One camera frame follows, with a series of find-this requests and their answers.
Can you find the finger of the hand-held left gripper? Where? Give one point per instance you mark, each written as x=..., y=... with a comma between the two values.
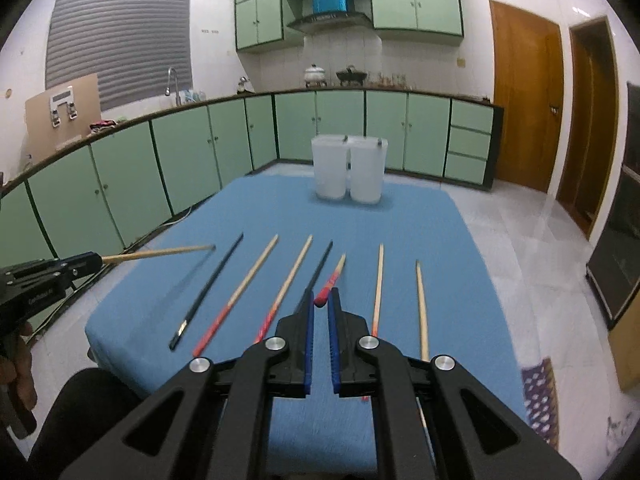
x=80, y=264

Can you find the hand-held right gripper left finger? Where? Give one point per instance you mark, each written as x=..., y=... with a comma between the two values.
x=309, y=350

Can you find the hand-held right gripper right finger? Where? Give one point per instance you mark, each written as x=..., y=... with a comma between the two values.
x=332, y=350

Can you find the red and wooden chopstick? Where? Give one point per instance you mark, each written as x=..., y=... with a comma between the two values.
x=287, y=285
x=237, y=292

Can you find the short red chopstick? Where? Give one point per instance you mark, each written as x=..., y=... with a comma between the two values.
x=331, y=280

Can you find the plain wooden chopstick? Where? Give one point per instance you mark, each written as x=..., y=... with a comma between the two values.
x=422, y=310
x=378, y=290
x=160, y=252

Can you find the long black chopstick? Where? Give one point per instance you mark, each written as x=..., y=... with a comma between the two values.
x=207, y=290
x=316, y=272

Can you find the white plastic container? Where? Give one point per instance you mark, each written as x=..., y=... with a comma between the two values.
x=367, y=170
x=330, y=167

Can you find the person's left hand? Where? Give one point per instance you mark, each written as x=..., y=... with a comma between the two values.
x=24, y=365

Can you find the blue tablecloth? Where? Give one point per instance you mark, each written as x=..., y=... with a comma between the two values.
x=350, y=225

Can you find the person's leg in black trousers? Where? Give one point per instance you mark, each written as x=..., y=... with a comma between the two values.
x=85, y=420

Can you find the red cloth on counter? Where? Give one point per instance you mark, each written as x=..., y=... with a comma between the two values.
x=103, y=125

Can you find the green base cabinet run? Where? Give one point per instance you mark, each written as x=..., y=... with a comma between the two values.
x=190, y=160

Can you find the bottles beside sink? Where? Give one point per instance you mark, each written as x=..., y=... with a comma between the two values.
x=192, y=97

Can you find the metal sink faucet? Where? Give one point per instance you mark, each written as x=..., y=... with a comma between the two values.
x=171, y=82

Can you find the patterned purple rug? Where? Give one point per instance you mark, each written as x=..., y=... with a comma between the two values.
x=540, y=400

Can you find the grey window blind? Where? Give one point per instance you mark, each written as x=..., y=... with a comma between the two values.
x=120, y=35

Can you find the black wok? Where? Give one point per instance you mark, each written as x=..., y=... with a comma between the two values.
x=351, y=76

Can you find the white cooking pot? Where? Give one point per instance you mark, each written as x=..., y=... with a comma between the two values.
x=315, y=75

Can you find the row of glass jars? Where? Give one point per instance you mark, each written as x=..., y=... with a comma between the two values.
x=390, y=80

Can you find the black glass cabinet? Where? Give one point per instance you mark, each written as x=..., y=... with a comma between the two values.
x=617, y=260

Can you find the brown wooden door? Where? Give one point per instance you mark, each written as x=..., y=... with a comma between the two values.
x=525, y=95

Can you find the range hood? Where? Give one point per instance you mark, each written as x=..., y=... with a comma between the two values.
x=327, y=21

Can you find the cardboard sheet with white bracket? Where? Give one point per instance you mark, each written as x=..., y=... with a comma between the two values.
x=87, y=110

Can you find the brown wooden door frame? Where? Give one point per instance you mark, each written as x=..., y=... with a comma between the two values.
x=582, y=125

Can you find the green wall cabinet unit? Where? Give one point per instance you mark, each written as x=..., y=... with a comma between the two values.
x=415, y=0

